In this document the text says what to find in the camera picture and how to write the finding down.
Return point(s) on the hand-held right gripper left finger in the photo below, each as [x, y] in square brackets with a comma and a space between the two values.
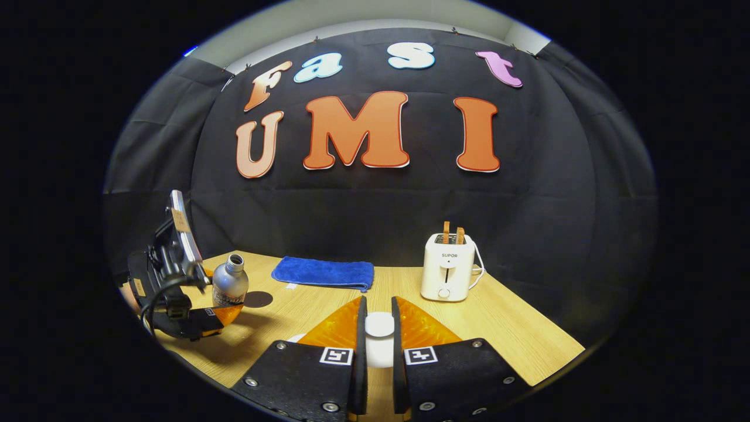
[361, 375]

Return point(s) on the white toaster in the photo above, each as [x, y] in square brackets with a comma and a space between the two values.
[446, 269]

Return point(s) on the toast slice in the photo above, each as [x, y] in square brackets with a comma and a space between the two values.
[460, 235]
[446, 232]

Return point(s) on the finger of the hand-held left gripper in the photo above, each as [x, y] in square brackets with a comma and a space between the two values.
[205, 322]

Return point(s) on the ceiling light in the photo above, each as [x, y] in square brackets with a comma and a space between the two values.
[190, 51]

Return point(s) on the white teacup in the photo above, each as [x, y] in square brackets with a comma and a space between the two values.
[296, 338]

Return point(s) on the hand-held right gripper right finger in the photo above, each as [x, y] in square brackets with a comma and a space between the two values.
[398, 375]

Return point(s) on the black backdrop cloth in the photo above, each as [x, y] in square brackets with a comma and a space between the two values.
[381, 199]

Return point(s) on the blue folded towel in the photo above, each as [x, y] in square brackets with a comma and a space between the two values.
[322, 272]

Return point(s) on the white teacup lid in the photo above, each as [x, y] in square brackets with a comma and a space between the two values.
[379, 325]

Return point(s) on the silver water bottle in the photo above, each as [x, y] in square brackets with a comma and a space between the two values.
[229, 281]

